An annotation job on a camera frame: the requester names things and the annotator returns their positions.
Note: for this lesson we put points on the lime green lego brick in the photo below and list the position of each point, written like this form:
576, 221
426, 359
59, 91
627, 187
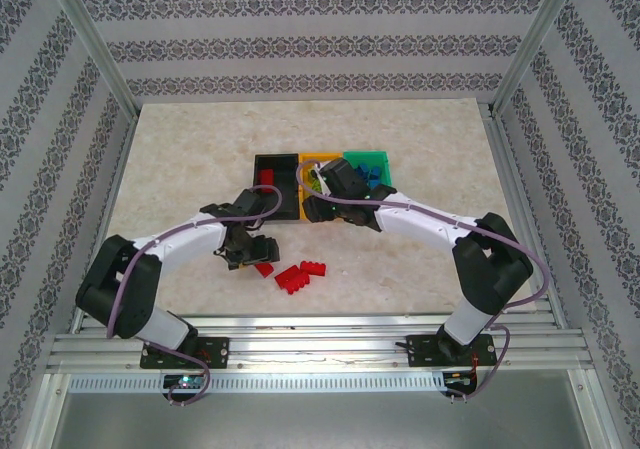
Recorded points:
316, 185

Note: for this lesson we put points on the blue lego brick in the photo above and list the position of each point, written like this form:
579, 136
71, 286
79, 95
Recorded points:
374, 182
376, 171
361, 171

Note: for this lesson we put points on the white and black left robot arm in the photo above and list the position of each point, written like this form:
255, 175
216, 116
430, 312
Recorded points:
190, 241

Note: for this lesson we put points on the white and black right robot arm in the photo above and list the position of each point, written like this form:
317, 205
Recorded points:
420, 224

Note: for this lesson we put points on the black plastic bin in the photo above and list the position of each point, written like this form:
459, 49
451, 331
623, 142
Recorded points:
285, 189

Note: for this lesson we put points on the large red lego brick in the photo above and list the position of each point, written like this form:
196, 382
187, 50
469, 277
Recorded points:
292, 278

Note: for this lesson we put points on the yellow plastic bin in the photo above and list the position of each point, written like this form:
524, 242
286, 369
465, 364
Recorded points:
312, 157

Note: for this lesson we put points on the green plastic bin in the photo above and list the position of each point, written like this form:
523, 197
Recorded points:
365, 155

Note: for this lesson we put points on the left circuit board green light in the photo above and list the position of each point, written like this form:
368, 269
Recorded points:
186, 381

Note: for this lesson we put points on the right circuit board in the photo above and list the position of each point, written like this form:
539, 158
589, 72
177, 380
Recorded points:
459, 380

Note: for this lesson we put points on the aluminium mounting rail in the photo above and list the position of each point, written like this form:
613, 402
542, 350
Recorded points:
320, 344

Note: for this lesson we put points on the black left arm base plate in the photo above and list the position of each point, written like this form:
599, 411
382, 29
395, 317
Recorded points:
215, 351

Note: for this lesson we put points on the aluminium table side rail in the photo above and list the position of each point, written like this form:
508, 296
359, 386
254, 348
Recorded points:
512, 179
114, 179

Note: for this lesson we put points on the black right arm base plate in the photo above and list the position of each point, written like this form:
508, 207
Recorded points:
422, 351

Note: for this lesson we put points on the aluminium frame post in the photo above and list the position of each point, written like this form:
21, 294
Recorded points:
95, 44
537, 39

